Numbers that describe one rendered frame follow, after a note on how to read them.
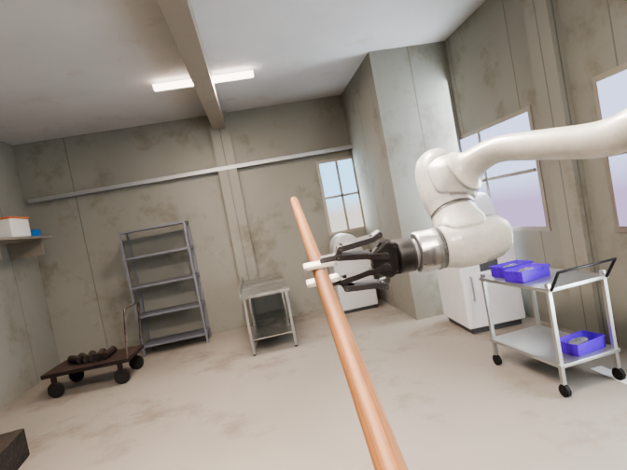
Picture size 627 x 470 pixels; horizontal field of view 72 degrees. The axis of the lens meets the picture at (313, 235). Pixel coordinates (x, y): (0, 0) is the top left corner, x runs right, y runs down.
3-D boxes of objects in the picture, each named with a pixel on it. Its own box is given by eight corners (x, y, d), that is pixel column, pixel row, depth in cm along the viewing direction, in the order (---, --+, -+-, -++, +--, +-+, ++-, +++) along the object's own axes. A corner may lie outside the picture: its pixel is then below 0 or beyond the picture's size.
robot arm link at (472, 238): (442, 280, 95) (423, 229, 101) (509, 265, 96) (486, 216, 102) (454, 257, 85) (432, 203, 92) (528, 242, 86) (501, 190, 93)
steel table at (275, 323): (289, 318, 714) (280, 269, 710) (299, 346, 550) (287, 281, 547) (252, 326, 706) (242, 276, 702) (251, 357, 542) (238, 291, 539)
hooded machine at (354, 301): (371, 300, 732) (358, 229, 727) (381, 306, 679) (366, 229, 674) (336, 309, 724) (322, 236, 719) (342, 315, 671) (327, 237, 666)
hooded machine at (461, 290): (531, 323, 473) (508, 187, 467) (473, 337, 465) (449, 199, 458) (492, 310, 551) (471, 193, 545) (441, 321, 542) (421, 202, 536)
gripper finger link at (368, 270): (384, 257, 94) (386, 263, 94) (336, 275, 94) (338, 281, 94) (389, 263, 90) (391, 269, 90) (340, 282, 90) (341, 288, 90)
